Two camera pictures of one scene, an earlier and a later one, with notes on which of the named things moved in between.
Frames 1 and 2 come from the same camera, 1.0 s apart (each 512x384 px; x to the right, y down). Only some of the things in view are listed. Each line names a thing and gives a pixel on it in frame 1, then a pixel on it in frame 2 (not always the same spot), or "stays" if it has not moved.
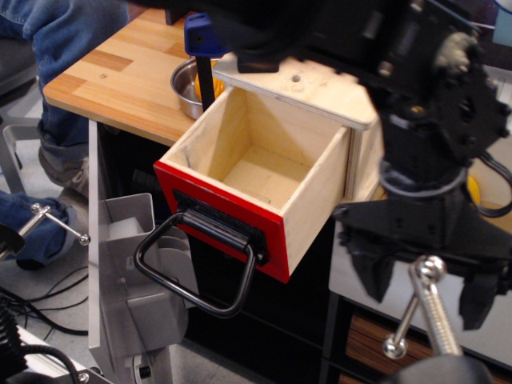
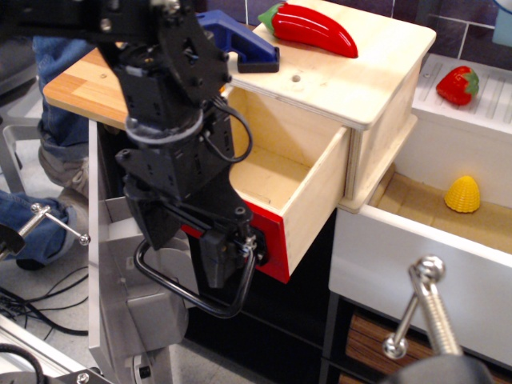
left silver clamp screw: (44, 210) stays
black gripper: (449, 229) -> (186, 158)
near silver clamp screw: (425, 275) stays
